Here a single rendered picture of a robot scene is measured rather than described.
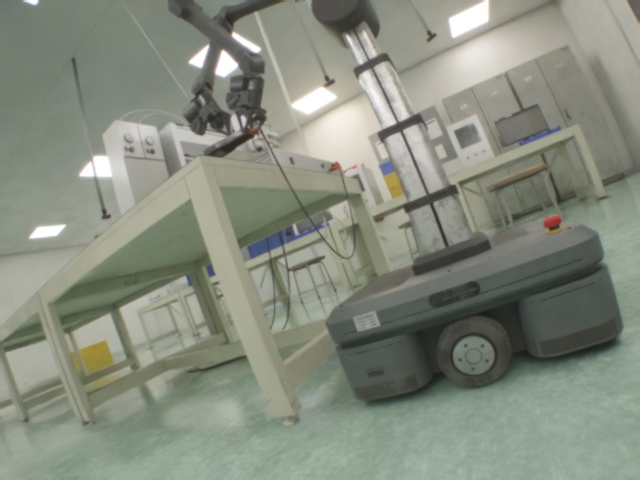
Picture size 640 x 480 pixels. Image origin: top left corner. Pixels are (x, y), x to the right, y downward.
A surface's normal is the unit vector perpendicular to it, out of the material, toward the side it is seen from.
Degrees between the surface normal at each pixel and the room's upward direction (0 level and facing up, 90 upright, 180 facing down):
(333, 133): 90
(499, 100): 90
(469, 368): 90
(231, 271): 90
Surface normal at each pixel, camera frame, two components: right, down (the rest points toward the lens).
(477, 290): -0.40, 0.12
